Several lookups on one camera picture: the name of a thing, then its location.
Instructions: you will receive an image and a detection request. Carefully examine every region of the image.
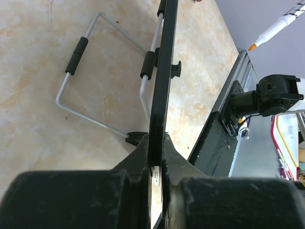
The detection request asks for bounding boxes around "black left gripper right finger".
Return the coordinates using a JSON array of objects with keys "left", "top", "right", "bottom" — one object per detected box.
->
[{"left": 161, "top": 136, "right": 305, "bottom": 229}]

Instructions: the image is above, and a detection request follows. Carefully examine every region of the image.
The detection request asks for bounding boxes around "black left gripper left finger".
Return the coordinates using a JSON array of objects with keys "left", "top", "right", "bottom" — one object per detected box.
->
[{"left": 0, "top": 136, "right": 151, "bottom": 229}]

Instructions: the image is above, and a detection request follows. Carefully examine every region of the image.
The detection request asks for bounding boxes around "white whiteboard black frame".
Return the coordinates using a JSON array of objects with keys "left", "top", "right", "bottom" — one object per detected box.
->
[{"left": 55, "top": 0, "right": 183, "bottom": 167}]

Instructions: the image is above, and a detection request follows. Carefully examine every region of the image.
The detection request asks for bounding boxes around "yellow capped white marker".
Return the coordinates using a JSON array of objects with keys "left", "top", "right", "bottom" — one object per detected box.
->
[{"left": 248, "top": 0, "right": 305, "bottom": 51}]

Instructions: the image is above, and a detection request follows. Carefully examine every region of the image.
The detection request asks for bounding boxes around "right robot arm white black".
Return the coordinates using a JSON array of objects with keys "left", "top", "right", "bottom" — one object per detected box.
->
[{"left": 230, "top": 74, "right": 305, "bottom": 117}]

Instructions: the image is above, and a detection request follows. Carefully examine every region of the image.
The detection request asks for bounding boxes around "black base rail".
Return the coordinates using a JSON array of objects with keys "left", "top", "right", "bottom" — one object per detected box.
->
[{"left": 188, "top": 108, "right": 238, "bottom": 177}]

